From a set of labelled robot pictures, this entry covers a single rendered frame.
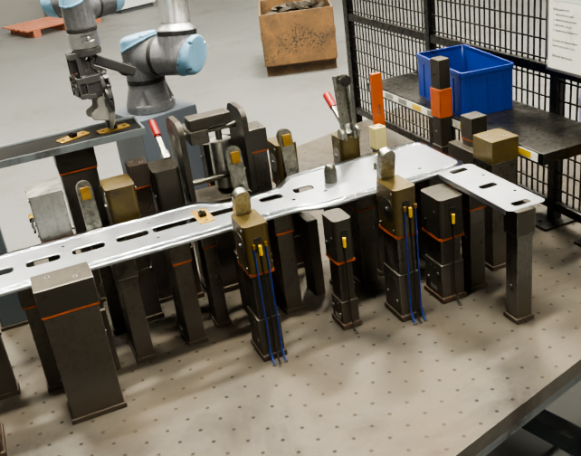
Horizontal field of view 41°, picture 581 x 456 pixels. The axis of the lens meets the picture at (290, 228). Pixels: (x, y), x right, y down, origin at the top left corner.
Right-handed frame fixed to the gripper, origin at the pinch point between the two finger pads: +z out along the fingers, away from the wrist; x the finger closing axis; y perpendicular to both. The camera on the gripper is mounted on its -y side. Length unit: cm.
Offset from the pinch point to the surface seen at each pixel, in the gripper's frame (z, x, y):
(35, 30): 109, -912, -198
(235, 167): 12.7, 24.8, -21.4
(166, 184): 13.4, 19.0, -4.3
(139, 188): 14.1, 14.5, 1.1
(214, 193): 21.2, 16.4, -18.1
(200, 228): 17.7, 40.7, -2.5
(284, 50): 95, -403, -290
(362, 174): 18, 43, -48
